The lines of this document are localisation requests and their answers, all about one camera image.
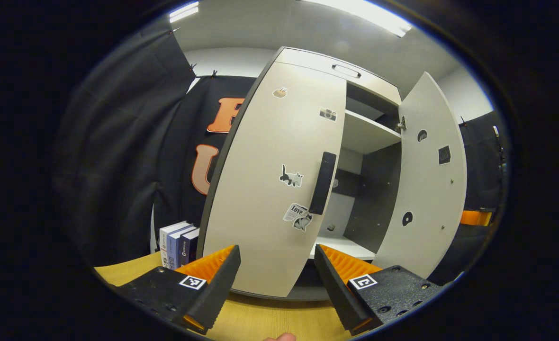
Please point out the dark navy book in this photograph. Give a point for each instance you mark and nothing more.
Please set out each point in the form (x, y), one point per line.
(190, 246)

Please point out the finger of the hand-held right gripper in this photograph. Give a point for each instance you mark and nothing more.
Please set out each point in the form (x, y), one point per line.
(474, 218)

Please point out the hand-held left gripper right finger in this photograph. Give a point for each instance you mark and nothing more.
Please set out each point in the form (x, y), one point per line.
(334, 289)

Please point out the blue book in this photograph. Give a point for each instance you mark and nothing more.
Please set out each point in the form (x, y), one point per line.
(174, 248)

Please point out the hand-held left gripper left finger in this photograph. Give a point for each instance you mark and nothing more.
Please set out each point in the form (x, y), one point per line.
(220, 291)

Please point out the beige double-door shoe cabinet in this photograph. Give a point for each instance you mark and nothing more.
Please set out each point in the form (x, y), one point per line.
(369, 137)

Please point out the beige cabinet drawer front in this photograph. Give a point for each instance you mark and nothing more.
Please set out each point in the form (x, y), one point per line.
(308, 61)

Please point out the narrow ceiling light panel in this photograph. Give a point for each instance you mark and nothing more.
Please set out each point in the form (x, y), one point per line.
(184, 11)

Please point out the cabinet door with headphones sticker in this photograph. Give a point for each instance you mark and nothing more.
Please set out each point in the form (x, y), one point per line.
(426, 189)

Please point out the white book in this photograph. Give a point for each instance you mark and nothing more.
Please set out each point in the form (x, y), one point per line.
(165, 241)

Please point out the wide ceiling light panel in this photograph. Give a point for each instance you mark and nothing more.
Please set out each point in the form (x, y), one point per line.
(374, 16)

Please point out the cabinet door with camera sticker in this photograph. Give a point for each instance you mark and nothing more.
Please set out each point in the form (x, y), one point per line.
(260, 189)

